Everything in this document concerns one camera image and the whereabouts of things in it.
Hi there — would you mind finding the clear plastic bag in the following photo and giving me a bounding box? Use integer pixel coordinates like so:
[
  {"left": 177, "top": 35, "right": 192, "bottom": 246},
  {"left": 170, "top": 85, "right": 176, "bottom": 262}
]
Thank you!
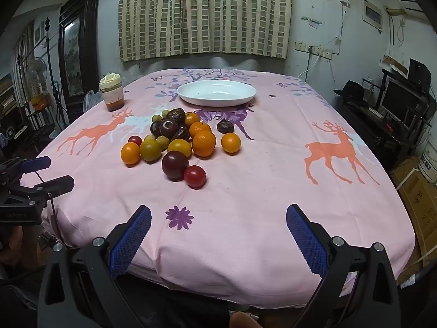
[{"left": 84, "top": 90, "right": 103, "bottom": 112}]

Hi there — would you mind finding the yellow tomato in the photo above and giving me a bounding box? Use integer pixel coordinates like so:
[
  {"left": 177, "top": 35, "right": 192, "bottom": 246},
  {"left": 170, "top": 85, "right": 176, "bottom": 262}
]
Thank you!
[{"left": 167, "top": 138, "right": 192, "bottom": 158}]

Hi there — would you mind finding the lidded plastic cup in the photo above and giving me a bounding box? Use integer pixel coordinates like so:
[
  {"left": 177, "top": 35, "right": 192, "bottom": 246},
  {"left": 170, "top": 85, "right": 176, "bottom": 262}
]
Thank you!
[{"left": 99, "top": 72, "right": 124, "bottom": 112}]

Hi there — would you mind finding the large orange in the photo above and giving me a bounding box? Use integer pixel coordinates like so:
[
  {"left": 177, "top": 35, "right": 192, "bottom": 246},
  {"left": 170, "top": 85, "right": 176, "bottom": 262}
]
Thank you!
[{"left": 192, "top": 130, "right": 217, "bottom": 158}]

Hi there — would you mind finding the pink deer print tablecloth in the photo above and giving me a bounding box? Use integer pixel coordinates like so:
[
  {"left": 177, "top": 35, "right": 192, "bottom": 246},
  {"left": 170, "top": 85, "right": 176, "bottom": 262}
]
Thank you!
[{"left": 19, "top": 68, "right": 416, "bottom": 310}]

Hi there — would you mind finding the large dark purple plum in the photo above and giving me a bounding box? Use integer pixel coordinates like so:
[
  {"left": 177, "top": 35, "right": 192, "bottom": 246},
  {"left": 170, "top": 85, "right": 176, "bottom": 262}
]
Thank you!
[{"left": 161, "top": 151, "right": 190, "bottom": 182}]

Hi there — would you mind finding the beige checked curtain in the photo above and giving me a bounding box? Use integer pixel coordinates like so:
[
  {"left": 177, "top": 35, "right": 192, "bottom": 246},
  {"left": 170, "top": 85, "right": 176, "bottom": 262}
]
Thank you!
[{"left": 118, "top": 0, "right": 293, "bottom": 63}]

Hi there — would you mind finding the black hat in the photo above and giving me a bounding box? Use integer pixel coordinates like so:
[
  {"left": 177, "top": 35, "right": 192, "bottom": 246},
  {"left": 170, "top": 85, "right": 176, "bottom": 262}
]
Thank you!
[{"left": 333, "top": 80, "right": 370, "bottom": 107}]

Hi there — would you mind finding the black computer monitor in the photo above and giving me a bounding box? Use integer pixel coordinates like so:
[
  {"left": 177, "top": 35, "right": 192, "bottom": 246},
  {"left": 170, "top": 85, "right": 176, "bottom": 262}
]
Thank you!
[{"left": 380, "top": 77, "right": 426, "bottom": 124}]

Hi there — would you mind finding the black speaker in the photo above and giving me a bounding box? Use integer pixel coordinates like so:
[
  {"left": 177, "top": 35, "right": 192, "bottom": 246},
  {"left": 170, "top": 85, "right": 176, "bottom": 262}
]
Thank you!
[{"left": 408, "top": 58, "right": 431, "bottom": 86}]

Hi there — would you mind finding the person's right hand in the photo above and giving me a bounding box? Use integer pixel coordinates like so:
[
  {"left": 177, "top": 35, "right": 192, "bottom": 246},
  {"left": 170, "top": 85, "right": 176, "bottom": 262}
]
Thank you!
[{"left": 229, "top": 312, "right": 260, "bottom": 328}]

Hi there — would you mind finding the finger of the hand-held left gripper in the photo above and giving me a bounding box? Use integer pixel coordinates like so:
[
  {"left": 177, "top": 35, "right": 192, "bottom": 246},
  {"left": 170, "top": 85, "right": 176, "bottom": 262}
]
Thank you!
[
  {"left": 0, "top": 175, "right": 75, "bottom": 209},
  {"left": 0, "top": 156, "right": 52, "bottom": 185}
]

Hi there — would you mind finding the brown cardboard box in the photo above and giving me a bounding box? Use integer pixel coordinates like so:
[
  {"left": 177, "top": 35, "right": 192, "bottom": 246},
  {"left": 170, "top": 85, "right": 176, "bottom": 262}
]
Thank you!
[{"left": 391, "top": 157, "right": 437, "bottom": 274}]

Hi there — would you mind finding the white standing fan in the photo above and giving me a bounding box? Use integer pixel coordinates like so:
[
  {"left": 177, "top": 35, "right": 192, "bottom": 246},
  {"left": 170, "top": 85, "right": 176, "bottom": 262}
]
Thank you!
[{"left": 25, "top": 56, "right": 48, "bottom": 96}]

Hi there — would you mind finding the black media stand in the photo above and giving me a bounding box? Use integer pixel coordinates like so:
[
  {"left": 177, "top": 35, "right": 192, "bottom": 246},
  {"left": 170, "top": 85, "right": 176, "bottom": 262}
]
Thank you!
[{"left": 336, "top": 99, "right": 427, "bottom": 168}]

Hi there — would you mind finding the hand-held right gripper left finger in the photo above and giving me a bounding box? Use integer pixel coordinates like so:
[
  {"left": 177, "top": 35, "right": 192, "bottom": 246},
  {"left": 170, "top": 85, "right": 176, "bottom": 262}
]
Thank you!
[{"left": 37, "top": 205, "right": 152, "bottom": 328}]

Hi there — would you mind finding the black metal stand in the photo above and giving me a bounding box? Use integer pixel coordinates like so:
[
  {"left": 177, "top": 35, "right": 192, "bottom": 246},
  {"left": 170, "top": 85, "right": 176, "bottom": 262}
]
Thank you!
[{"left": 43, "top": 17, "right": 69, "bottom": 134}]

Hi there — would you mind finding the white electrical panel box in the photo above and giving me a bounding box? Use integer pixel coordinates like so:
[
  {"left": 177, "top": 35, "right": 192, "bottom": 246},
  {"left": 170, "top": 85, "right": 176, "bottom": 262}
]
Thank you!
[{"left": 362, "top": 0, "right": 383, "bottom": 34}]

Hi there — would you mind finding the white plastic bucket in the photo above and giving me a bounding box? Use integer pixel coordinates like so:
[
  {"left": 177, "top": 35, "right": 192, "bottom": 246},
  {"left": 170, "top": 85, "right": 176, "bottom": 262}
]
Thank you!
[{"left": 418, "top": 131, "right": 437, "bottom": 185}]

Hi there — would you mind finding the green tomato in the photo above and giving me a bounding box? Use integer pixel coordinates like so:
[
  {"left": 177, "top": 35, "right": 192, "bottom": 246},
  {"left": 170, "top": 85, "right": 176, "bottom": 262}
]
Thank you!
[{"left": 140, "top": 140, "right": 162, "bottom": 162}]

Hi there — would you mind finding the white power cable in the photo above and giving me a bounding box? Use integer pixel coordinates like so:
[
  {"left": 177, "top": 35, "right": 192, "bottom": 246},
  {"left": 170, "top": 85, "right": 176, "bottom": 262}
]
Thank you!
[{"left": 297, "top": 53, "right": 323, "bottom": 79}]

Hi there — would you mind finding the white oval plate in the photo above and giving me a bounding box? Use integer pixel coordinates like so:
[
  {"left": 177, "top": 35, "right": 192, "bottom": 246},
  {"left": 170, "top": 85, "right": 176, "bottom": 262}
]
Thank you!
[{"left": 176, "top": 80, "right": 257, "bottom": 107}]

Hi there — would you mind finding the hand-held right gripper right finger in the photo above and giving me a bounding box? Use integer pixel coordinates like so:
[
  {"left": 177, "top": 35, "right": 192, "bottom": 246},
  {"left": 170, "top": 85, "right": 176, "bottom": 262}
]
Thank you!
[{"left": 286, "top": 204, "right": 401, "bottom": 328}]

